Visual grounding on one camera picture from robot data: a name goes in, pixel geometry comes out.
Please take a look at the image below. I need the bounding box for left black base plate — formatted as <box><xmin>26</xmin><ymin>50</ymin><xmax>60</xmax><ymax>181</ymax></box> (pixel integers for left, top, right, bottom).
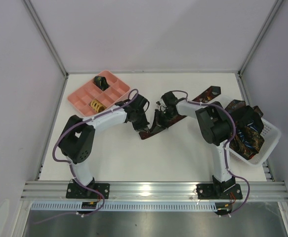
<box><xmin>66</xmin><ymin>182</ymin><xmax>110</xmax><ymax>199</ymax></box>

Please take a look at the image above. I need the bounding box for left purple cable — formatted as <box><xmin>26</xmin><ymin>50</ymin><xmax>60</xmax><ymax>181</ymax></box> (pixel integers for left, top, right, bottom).
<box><xmin>32</xmin><ymin>88</ymin><xmax>138</xmax><ymax>224</ymax></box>

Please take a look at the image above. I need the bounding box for right aluminium frame post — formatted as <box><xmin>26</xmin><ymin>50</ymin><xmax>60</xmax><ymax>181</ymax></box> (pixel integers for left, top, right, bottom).
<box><xmin>238</xmin><ymin>0</ymin><xmax>285</xmax><ymax>77</ymax></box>

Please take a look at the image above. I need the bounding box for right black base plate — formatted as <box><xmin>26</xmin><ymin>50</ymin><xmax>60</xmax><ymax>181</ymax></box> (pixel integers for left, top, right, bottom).
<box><xmin>196</xmin><ymin>183</ymin><xmax>243</xmax><ymax>200</ymax></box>

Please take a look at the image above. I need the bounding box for rolled black yellow tie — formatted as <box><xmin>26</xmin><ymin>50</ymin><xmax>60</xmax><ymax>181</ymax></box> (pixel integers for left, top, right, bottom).
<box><xmin>93</xmin><ymin>76</ymin><xmax>110</xmax><ymax>91</ymax></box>

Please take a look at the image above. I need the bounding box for aluminium front rail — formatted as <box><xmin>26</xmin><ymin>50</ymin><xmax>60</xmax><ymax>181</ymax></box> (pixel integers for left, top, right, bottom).
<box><xmin>21</xmin><ymin>181</ymin><xmax>288</xmax><ymax>202</ymax></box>

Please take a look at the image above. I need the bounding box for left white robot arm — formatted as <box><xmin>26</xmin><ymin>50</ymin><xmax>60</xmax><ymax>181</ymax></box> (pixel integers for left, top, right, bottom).
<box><xmin>52</xmin><ymin>93</ymin><xmax>150</xmax><ymax>199</ymax></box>

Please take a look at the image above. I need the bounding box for aluminium frame post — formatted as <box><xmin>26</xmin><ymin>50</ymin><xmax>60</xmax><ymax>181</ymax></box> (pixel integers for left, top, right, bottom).
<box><xmin>238</xmin><ymin>0</ymin><xmax>285</xmax><ymax>77</ymax></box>
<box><xmin>21</xmin><ymin>0</ymin><xmax>68</xmax><ymax>79</ymax></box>

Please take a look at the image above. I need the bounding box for rolled yellow patterned tie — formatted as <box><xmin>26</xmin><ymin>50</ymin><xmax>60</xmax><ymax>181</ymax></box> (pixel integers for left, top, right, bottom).
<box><xmin>89</xmin><ymin>99</ymin><xmax>107</xmax><ymax>113</ymax></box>

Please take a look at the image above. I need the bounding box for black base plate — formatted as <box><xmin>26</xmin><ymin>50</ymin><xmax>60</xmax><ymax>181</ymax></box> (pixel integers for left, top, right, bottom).
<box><xmin>66</xmin><ymin>182</ymin><xmax>110</xmax><ymax>199</ymax></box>
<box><xmin>196</xmin><ymin>183</ymin><xmax>243</xmax><ymax>200</ymax></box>

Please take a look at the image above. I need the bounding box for pink compartment organizer tray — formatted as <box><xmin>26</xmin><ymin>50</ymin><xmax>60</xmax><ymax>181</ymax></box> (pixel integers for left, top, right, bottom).
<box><xmin>67</xmin><ymin>70</ymin><xmax>130</xmax><ymax>117</ymax></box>

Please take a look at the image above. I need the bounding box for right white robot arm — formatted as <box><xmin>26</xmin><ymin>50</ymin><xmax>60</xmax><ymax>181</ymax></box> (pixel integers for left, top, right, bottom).
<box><xmin>155</xmin><ymin>91</ymin><xmax>236</xmax><ymax>199</ymax></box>

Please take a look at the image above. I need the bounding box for left aluminium frame post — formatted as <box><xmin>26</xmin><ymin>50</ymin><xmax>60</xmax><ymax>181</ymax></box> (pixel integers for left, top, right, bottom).
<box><xmin>21</xmin><ymin>0</ymin><xmax>68</xmax><ymax>79</ymax></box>

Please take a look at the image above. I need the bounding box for white plastic basket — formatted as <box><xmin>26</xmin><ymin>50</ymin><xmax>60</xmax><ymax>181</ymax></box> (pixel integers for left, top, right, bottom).
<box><xmin>217</xmin><ymin>96</ymin><xmax>282</xmax><ymax>168</ymax></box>

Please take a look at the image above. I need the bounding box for dark red patterned tie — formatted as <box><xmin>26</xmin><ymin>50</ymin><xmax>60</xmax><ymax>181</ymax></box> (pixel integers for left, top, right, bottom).
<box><xmin>139</xmin><ymin>86</ymin><xmax>221</xmax><ymax>140</ymax></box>

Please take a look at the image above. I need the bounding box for pile of dark ties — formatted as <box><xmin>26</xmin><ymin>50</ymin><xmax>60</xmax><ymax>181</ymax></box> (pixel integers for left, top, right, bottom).
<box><xmin>225</xmin><ymin>100</ymin><xmax>264</xmax><ymax>160</ymax></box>

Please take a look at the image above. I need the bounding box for white slotted cable duct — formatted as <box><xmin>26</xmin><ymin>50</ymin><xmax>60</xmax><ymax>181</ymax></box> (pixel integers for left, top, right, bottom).
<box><xmin>31</xmin><ymin>201</ymin><xmax>217</xmax><ymax>212</ymax></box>

